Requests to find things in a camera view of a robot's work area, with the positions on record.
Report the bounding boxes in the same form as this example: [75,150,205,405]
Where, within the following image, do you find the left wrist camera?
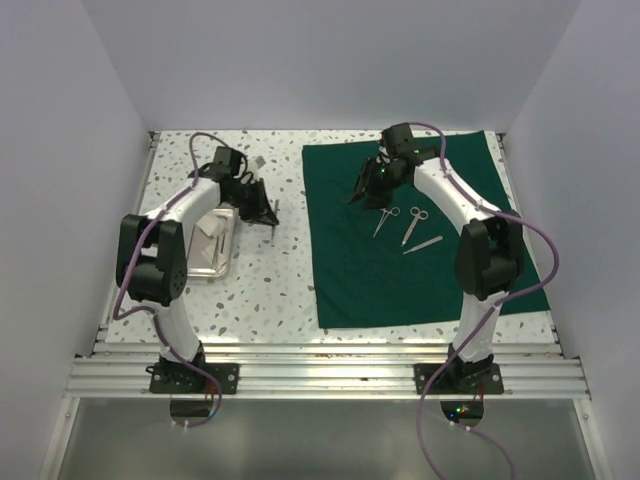
[251,156,266,172]

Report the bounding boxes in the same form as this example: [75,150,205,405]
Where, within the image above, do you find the steel forceps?
[372,207,401,238]

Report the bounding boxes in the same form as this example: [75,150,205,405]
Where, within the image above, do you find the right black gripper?
[347,157,405,212]

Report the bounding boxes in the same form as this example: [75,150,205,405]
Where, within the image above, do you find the white gauze strip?
[201,245,217,264]

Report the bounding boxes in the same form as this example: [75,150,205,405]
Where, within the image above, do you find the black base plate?
[413,363,505,395]
[145,363,240,395]

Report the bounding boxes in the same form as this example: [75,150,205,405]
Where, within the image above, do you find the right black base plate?
[413,363,505,395]

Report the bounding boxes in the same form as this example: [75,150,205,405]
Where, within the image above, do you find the steel tweezers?
[403,236,443,255]

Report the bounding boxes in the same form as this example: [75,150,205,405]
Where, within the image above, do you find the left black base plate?
[145,363,240,395]

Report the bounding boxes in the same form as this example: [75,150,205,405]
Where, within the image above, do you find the steel scissors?
[401,206,429,246]

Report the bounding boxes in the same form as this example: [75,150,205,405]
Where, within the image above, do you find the stainless steel tray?
[187,207,237,280]

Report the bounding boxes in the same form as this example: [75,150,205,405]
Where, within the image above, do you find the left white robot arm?
[112,146,279,393]

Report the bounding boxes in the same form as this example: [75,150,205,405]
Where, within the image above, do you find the green surgical drape cloth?
[301,130,551,331]

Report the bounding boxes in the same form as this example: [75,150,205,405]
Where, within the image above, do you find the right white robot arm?
[350,123,524,393]

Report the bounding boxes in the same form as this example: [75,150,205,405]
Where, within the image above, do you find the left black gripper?
[224,177,278,226]

